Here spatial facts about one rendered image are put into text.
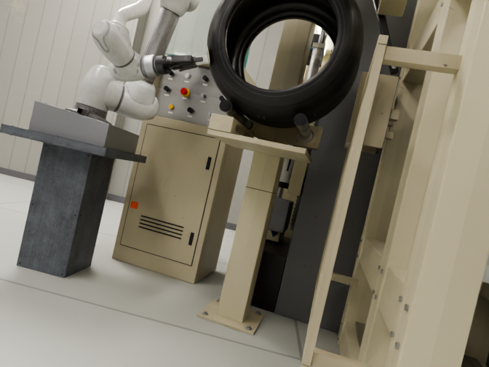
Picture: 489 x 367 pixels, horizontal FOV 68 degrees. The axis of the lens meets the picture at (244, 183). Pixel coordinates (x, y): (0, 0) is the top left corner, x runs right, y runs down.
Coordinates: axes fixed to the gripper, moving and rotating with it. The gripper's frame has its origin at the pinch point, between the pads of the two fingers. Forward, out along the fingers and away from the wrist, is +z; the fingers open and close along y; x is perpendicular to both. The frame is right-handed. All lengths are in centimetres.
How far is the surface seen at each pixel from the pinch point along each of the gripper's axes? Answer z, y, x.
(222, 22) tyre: 11.8, -12.3, -7.9
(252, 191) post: 13, 25, 53
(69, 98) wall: -271, 250, -74
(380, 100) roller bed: 69, 19, 17
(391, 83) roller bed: 73, 19, 11
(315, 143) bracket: 42, 23, 33
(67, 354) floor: -32, -39, 104
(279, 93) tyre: 32.0, -12.4, 20.1
